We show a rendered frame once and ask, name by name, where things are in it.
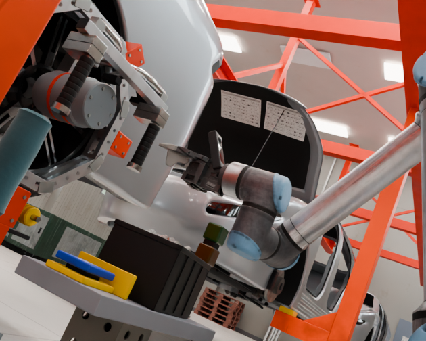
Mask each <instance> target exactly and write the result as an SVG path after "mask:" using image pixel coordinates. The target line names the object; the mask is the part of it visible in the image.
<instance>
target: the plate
mask: <svg viewBox="0 0 426 341"><path fill-rule="evenodd" d="M45 265H46V266H48V267H50V268H52V269H54V270H56V271H58V272H60V273H62V274H64V275H66V276H67V277H69V278H71V279H73V280H75V281H77V282H79V283H81V284H84V285H86V286H90V287H92V288H96V289H98V290H102V291H104V292H108V293H112V292H113V291H114V288H113V287H112V286H109V285H108V284H106V283H103V282H102V281H97V280H95V279H91V278H90V277H86V276H84V275H81V274H80V273H77V272H76V271H73V270H71V269H69V268H67V267H65V265H63V264H60V263H57V262H55V261H52V260H49V259H48V260H47V262H46V263H45Z"/></svg>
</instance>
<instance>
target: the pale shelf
mask: <svg viewBox="0 0 426 341"><path fill-rule="evenodd" d="M14 272H15V273H16V274H18V275H19V276H21V277H23V278H25V279H27V280H28V281H31V282H32V283H34V284H36V285H38V286H40V287H42V288H43V289H45V290H47V291H49V292H51V293H52V294H55V295H56V296H58V297H60V298H62V299H64V300H65V301H67V302H69V303H71V304H73V305H74V306H77V307H78V308H80V309H82V310H84V311H86V312H88V313H89V314H91V315H93V316H96V317H101V318H104V319H109V320H112V321H117V322H121V323H125V324H129V325H133V326H137V327H142V328H145V329H150V330H153V331H156V332H161V333H164V334H169V335H171V336H176V337H180V338H184V339H188V340H192V341H212V340H213V338H214V335H215V333H216V332H215V331H214V330H212V329H210V328H208V327H206V326H204V325H202V324H200V323H198V322H196V321H193V320H191V319H189V318H188V319H182V318H179V317H175V316H172V315H167V314H164V313H159V312H156V311H152V310H150V309H148V308H146V307H144V306H142V305H140V304H138V303H136V302H134V301H132V300H129V299H127V300H124V299H122V298H120V297H118V296H116V295H114V294H111V293H108V292H104V291H102V290H98V289H96V288H92V287H90V286H86V285H84V284H81V283H79V282H77V281H75V280H73V279H71V278H69V277H67V276H66V275H64V274H62V273H60V272H58V271H56V270H54V269H52V268H50V267H48V266H46V265H45V262H43V261H40V260H37V259H35V258H31V257H29V256H26V255H23V256H22V258H21V259H20V262H19V263H18V266H17V267H16V269H15V271H14Z"/></svg>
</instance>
